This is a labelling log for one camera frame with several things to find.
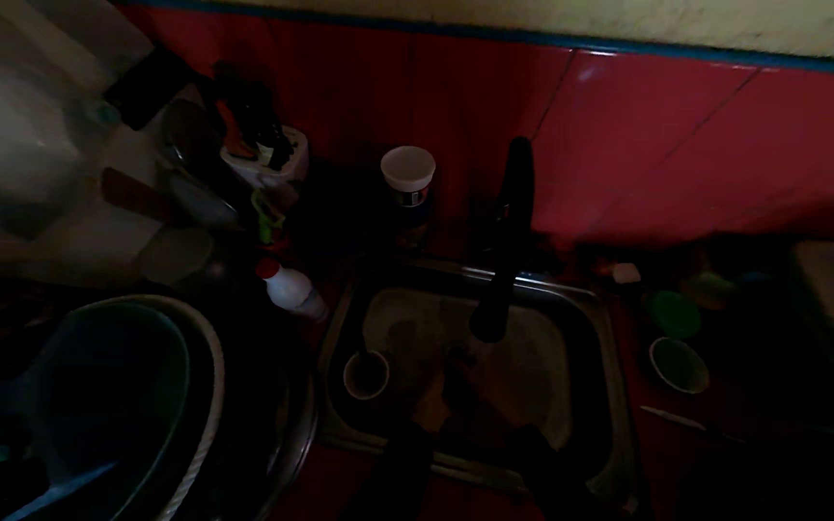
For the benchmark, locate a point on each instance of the person's left hand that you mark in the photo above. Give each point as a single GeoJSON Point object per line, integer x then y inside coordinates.
{"type": "Point", "coordinates": [431, 409]}

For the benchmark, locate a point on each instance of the person's right hand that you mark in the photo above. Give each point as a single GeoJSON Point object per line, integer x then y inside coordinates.
{"type": "Point", "coordinates": [502, 416]}

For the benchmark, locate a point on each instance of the person's left fingers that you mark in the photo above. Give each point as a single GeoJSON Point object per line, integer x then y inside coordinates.
{"type": "Point", "coordinates": [442, 383]}

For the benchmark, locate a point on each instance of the person's right fingers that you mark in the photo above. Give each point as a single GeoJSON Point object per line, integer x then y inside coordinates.
{"type": "Point", "coordinates": [476, 388]}

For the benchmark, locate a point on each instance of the person's left forearm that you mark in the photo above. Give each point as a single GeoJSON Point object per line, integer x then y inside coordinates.
{"type": "Point", "coordinates": [401, 470]}

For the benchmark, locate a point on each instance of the person's right forearm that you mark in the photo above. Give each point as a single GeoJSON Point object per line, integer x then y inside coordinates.
{"type": "Point", "coordinates": [554, 474]}

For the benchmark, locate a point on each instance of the small white-rimmed cup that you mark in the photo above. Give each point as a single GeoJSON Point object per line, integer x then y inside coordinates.
{"type": "Point", "coordinates": [368, 380]}

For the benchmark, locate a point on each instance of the stainless steel sink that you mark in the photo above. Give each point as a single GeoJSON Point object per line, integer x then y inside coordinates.
{"type": "Point", "coordinates": [547, 362]}

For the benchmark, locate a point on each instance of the round stainless steel basin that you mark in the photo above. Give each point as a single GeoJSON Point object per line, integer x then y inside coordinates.
{"type": "Point", "coordinates": [305, 434]}

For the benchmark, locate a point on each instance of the dark jar with label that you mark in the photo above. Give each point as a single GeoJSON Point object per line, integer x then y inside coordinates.
{"type": "Point", "coordinates": [411, 210]}

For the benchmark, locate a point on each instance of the white bottle with red cap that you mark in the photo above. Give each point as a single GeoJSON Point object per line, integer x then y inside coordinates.
{"type": "Point", "coordinates": [289, 289]}

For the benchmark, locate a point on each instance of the small white block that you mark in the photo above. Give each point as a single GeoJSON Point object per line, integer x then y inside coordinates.
{"type": "Point", "coordinates": [626, 273]}

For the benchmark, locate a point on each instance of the black faucet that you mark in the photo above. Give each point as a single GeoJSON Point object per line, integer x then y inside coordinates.
{"type": "Point", "coordinates": [518, 202]}

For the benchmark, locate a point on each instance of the knife with pale blade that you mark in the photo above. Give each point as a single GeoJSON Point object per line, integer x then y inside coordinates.
{"type": "Point", "coordinates": [674, 417]}

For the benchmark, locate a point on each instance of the green bowl with white rim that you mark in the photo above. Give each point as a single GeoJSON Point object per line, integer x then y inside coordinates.
{"type": "Point", "coordinates": [680, 366]}

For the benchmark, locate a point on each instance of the round green lid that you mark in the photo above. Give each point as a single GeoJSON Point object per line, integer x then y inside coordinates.
{"type": "Point", "coordinates": [674, 314]}

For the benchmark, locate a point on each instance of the white plastic tub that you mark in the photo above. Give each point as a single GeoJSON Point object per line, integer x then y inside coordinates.
{"type": "Point", "coordinates": [408, 168]}

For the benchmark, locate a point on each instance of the large white-rimmed basin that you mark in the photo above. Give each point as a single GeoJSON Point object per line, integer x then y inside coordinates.
{"type": "Point", "coordinates": [213, 383]}

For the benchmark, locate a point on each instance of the green plastic peeler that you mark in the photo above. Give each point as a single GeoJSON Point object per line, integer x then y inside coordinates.
{"type": "Point", "coordinates": [265, 219]}

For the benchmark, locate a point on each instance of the white utensil holder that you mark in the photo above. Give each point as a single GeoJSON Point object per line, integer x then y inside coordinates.
{"type": "Point", "coordinates": [283, 181]}

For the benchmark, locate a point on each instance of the dark green plastic basin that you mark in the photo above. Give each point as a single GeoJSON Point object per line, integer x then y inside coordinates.
{"type": "Point", "coordinates": [109, 391]}

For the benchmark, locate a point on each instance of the dark oval pan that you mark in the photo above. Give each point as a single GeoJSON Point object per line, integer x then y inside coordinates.
{"type": "Point", "coordinates": [196, 141]}

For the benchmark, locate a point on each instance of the black rectangular object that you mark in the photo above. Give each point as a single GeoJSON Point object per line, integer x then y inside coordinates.
{"type": "Point", "coordinates": [145, 87]}

